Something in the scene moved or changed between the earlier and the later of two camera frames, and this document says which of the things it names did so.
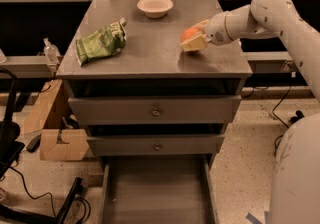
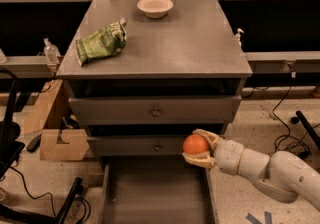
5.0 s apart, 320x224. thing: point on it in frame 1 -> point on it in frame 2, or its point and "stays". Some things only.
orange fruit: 188,32 -> 195,144
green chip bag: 105,41 stays
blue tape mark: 254,220 stays
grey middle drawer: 154,144 stays
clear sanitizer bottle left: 51,51 stays
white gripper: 216,32 -> 228,156
